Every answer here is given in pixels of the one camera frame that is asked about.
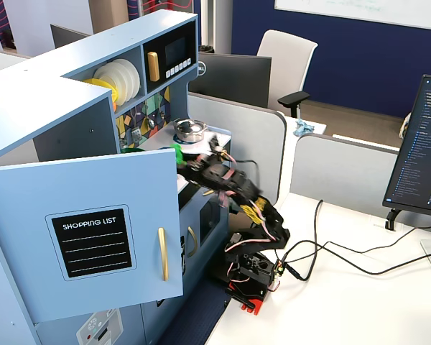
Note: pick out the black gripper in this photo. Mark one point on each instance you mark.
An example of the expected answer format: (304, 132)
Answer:
(197, 167)

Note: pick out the red and black robot base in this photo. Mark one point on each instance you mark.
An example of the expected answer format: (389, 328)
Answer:
(253, 305)

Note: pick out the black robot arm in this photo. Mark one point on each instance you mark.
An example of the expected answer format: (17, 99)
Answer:
(273, 223)

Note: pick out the blue cabinet door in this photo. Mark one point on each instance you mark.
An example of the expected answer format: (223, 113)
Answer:
(21, 233)

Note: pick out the gold stove knob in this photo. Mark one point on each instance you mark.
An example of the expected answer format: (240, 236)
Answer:
(222, 155)

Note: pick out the silver pot with lid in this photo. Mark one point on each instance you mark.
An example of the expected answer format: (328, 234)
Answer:
(190, 133)

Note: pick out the silver hanging ladle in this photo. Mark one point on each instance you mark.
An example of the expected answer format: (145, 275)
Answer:
(150, 122)

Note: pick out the green bowl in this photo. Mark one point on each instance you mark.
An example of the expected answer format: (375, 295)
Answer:
(133, 149)

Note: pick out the small silver grater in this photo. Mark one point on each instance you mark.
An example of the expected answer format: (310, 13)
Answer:
(136, 134)

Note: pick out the grey desk divider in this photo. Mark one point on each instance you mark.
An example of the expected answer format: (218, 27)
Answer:
(258, 136)
(345, 172)

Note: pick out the black dell monitor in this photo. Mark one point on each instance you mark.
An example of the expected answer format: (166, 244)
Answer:
(237, 79)

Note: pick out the white plate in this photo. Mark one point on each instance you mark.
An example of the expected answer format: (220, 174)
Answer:
(125, 72)
(135, 77)
(106, 74)

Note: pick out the blue cloth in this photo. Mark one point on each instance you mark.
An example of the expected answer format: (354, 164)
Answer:
(301, 128)

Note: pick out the black toy microwave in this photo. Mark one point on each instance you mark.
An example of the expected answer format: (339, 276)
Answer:
(176, 50)

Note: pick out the black shopping list board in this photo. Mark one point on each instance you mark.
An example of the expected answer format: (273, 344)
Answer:
(93, 244)

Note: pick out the yellow plate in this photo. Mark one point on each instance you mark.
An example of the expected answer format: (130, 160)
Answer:
(100, 83)

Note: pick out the white office chair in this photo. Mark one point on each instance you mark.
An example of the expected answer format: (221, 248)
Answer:
(287, 54)

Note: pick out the blue toy kitchen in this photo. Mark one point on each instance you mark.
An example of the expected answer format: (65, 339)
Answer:
(39, 90)

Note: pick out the dark monitor back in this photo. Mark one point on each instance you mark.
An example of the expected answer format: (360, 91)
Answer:
(64, 36)

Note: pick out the black monitor stand foot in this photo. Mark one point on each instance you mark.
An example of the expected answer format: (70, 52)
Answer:
(393, 217)

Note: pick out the monitor showing code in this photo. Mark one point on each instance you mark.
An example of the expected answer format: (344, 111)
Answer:
(424, 161)

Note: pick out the whiteboard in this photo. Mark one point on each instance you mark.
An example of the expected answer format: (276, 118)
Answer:
(362, 9)

